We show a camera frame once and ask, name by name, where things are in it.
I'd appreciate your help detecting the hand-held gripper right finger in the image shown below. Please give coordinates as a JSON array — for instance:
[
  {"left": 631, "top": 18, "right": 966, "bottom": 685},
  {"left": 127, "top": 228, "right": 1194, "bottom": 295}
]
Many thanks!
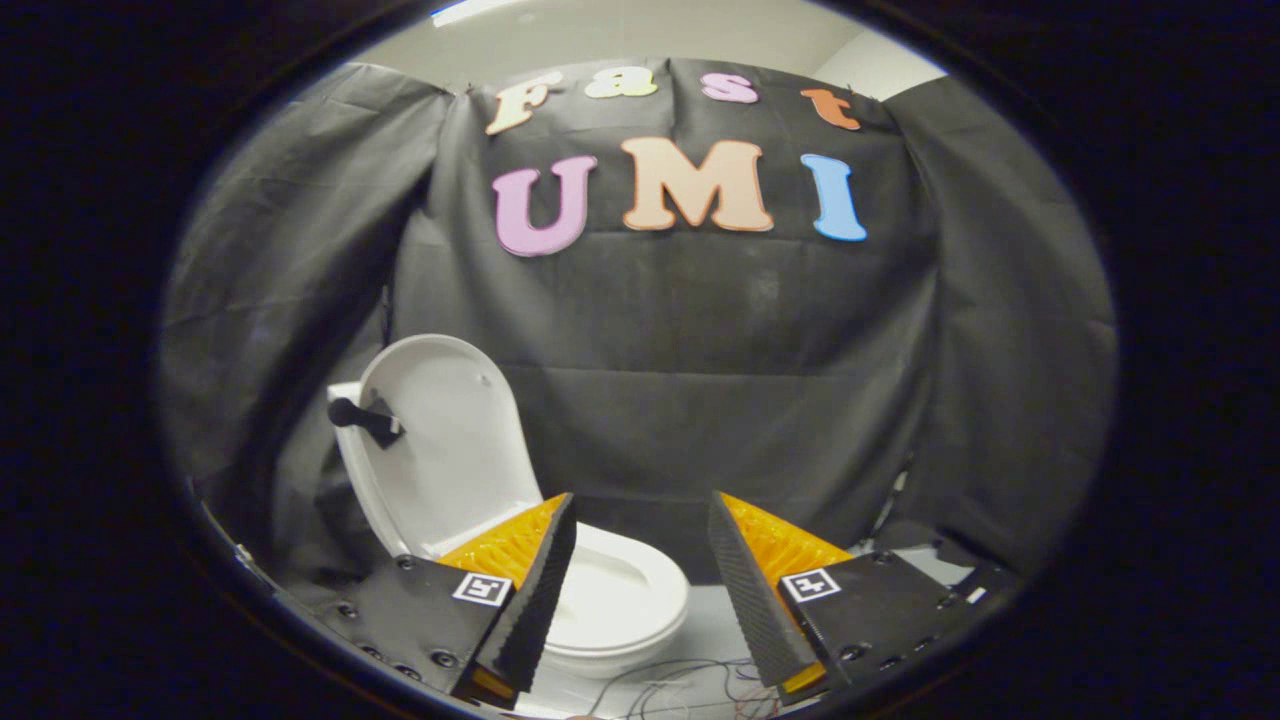
[{"left": 707, "top": 490, "right": 991, "bottom": 701}]

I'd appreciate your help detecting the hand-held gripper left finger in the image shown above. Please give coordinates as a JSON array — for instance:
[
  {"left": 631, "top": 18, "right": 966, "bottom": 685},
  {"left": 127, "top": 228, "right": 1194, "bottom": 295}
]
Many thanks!
[{"left": 315, "top": 492, "right": 579, "bottom": 706}]

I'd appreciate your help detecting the white toilet lid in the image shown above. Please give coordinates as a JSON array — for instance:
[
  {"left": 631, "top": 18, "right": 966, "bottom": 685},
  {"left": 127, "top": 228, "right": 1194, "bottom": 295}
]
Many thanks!
[{"left": 358, "top": 334, "right": 546, "bottom": 561}]

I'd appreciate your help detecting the black lid pull tab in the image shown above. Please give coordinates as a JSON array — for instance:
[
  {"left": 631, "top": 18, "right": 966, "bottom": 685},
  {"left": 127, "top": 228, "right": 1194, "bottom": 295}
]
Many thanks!
[{"left": 327, "top": 397, "right": 406, "bottom": 449}]

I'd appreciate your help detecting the white toilet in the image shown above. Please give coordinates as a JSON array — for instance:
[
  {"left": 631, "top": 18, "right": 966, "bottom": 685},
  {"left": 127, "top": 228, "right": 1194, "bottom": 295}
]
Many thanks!
[{"left": 327, "top": 380, "right": 693, "bottom": 681}]

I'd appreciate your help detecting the black flat board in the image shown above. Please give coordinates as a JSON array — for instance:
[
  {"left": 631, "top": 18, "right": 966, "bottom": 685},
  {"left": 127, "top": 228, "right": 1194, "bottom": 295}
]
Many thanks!
[{"left": 880, "top": 520, "right": 1021, "bottom": 601}]

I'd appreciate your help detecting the black backdrop cloth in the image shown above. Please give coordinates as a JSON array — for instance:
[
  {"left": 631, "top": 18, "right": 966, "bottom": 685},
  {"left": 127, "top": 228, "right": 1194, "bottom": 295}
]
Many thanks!
[{"left": 160, "top": 58, "right": 1119, "bottom": 591}]

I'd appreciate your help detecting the tangle of floor cables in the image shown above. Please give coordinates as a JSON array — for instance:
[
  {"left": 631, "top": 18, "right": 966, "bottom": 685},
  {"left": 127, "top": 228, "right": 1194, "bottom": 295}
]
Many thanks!
[{"left": 590, "top": 655, "right": 791, "bottom": 720}]

